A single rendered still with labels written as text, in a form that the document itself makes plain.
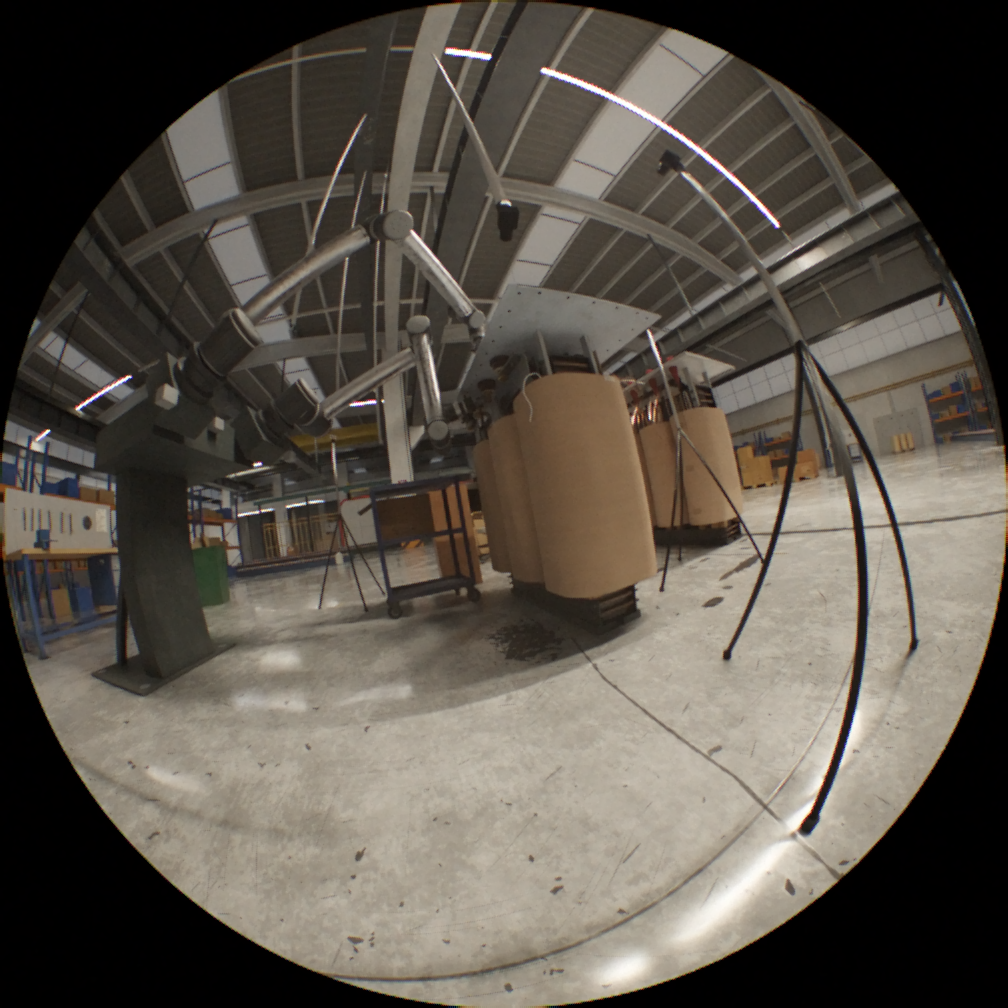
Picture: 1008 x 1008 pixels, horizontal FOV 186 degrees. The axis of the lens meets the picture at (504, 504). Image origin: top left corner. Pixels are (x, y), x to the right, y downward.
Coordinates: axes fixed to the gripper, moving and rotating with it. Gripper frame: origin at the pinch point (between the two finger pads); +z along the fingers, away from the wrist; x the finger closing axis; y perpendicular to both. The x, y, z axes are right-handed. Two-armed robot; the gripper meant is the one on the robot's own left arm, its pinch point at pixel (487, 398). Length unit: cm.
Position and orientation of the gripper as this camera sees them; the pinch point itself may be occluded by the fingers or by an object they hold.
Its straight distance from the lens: 183.9
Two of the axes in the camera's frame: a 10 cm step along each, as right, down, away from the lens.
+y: -3.7, -9.3, 0.5
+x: 0.3, 0.4, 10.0
